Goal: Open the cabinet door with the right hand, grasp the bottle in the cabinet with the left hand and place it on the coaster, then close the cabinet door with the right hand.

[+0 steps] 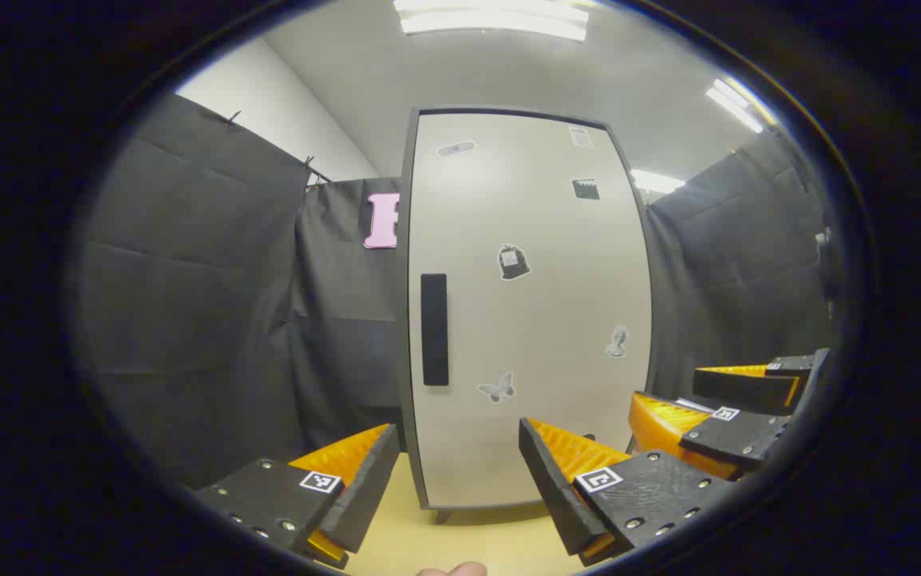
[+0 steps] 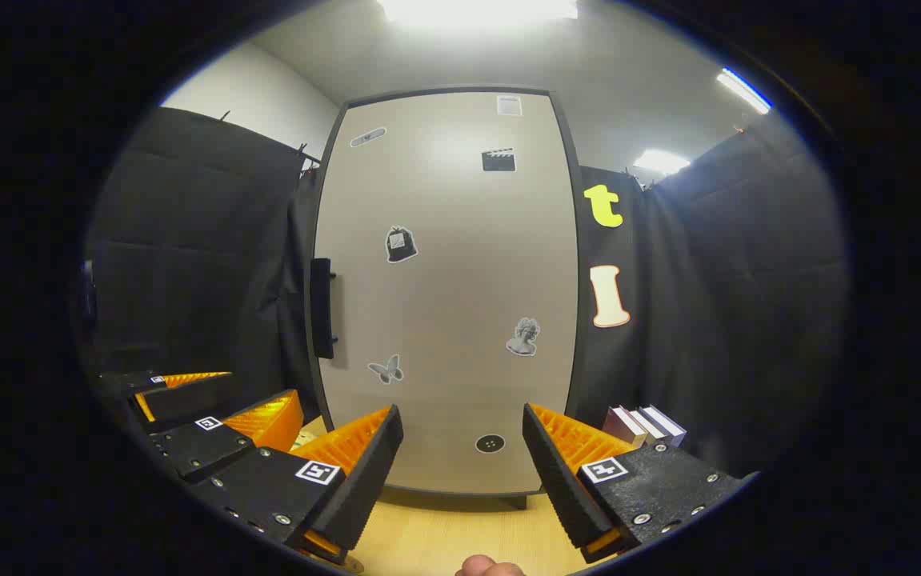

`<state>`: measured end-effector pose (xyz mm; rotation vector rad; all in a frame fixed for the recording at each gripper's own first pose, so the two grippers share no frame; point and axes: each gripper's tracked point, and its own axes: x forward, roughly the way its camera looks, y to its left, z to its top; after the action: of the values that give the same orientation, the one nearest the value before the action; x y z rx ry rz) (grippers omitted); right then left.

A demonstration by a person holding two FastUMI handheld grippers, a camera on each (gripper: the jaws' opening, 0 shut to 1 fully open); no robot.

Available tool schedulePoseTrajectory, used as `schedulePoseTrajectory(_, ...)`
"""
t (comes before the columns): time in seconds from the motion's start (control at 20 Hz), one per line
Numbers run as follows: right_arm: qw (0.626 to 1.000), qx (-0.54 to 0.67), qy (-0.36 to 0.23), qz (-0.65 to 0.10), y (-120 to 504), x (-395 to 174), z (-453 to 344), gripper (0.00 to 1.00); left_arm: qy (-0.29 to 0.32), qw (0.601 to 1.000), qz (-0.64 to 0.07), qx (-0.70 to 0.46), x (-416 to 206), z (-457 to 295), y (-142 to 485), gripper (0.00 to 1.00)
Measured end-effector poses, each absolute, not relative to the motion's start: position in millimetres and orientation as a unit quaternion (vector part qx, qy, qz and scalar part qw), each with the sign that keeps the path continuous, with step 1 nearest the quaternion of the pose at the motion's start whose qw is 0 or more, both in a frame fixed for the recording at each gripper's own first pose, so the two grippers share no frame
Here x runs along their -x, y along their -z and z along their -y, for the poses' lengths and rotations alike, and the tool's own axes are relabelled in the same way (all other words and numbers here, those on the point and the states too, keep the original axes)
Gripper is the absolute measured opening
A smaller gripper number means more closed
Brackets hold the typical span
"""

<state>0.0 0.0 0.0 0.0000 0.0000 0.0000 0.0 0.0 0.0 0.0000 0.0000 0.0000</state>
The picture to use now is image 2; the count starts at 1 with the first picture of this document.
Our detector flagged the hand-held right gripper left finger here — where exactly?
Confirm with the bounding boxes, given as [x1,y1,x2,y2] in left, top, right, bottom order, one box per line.
[188,404,405,565]

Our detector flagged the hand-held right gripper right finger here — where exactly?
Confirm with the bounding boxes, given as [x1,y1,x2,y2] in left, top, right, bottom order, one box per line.
[523,402,761,565]

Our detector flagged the black door handle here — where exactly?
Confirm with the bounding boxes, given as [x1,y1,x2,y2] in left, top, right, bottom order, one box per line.
[310,258,338,360]

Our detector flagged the grey cabinet door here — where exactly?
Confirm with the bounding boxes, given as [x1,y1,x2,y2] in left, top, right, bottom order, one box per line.
[312,86,585,497]

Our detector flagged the white-edged book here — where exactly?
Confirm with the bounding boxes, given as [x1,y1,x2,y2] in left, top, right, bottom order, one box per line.
[640,404,687,447]
[603,406,649,449]
[627,406,669,446]

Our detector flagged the black backdrop cloth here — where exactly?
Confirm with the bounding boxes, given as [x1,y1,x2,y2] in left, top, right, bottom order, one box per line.
[80,104,849,481]

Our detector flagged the ceiling light panel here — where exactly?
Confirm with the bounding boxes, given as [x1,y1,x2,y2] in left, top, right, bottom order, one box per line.
[716,68,773,114]
[376,0,581,23]
[632,148,691,175]

